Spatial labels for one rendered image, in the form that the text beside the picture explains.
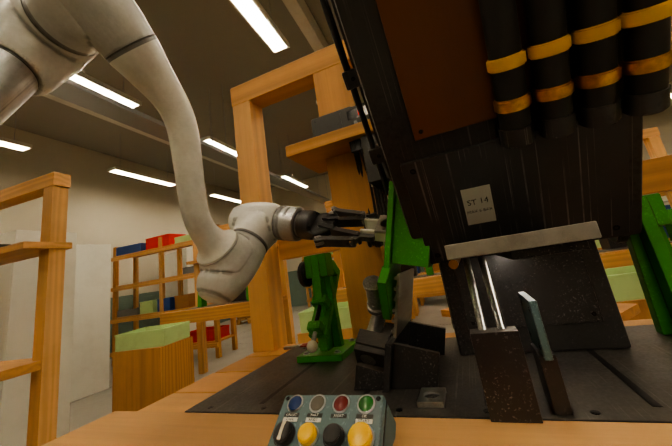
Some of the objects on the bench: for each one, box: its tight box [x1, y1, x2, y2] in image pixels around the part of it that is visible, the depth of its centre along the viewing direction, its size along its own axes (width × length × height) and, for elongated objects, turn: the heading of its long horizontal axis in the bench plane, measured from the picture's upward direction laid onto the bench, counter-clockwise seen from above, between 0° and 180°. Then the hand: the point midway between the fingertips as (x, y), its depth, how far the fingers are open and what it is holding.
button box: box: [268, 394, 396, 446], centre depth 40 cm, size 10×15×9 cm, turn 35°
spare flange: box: [417, 387, 447, 408], centre depth 49 cm, size 6×4×1 cm
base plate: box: [185, 324, 672, 424], centre depth 60 cm, size 42×110×2 cm, turn 35°
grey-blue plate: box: [518, 291, 573, 415], centre depth 44 cm, size 10×2×14 cm, turn 125°
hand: (377, 230), depth 71 cm, fingers closed on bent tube, 3 cm apart
